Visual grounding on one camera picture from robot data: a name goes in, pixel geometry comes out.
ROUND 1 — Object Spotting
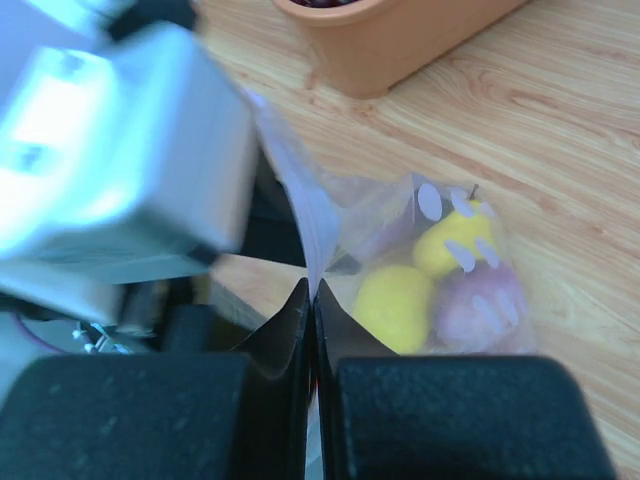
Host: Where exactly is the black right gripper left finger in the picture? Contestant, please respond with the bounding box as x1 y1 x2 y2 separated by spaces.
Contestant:
1 280 310 479

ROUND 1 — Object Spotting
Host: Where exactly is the clear polka dot zip bag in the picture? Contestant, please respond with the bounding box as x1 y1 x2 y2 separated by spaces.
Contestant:
248 92 536 355

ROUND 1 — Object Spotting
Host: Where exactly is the purple fake fruit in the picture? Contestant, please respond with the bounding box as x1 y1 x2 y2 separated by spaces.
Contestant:
432 263 528 353

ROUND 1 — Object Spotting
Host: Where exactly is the yellow fake lemon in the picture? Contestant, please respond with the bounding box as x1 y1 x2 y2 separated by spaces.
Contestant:
352 265 434 355

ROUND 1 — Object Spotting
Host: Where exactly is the yellow fake pear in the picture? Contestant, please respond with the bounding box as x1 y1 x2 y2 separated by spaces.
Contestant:
412 200 500 279

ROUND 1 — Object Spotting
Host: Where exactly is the orange plastic basket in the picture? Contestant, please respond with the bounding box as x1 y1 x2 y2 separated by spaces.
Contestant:
274 0 523 99

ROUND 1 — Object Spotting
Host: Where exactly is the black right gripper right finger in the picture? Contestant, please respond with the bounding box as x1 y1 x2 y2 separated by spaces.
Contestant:
313 283 616 479

